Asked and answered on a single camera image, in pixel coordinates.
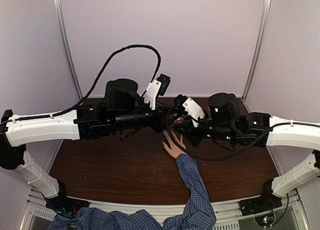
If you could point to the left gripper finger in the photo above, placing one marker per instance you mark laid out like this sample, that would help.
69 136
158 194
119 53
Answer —
168 106
171 118

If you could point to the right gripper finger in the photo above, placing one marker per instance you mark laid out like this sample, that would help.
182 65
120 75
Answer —
186 118
184 130

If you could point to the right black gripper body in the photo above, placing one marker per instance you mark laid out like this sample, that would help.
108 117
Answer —
195 140

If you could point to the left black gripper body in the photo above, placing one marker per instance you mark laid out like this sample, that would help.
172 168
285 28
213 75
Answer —
158 124

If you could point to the pink nail polish bottle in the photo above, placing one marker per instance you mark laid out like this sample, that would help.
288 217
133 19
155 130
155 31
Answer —
178 121

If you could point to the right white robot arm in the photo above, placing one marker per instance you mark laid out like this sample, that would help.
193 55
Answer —
224 122

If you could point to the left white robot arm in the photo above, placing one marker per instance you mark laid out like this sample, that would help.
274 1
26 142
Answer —
122 108

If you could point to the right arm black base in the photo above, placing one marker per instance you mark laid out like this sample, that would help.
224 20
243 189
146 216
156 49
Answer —
259 204

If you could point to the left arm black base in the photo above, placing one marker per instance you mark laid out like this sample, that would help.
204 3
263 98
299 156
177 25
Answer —
66 205

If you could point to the mannequin hand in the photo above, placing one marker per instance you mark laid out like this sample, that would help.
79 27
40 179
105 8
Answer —
173 148

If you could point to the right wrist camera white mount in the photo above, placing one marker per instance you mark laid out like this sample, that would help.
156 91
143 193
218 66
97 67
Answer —
191 108

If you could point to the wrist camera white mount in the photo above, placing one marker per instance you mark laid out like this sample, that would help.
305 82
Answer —
191 108
156 88

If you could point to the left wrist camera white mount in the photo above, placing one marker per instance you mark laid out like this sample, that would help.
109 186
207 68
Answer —
156 88

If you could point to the right aluminium frame post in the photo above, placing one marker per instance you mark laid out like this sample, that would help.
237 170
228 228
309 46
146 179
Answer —
264 20

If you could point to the aluminium frame post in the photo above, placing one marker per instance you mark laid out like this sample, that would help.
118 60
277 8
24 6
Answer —
66 47
264 20

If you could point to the left aluminium frame post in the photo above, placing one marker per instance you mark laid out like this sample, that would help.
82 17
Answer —
66 47

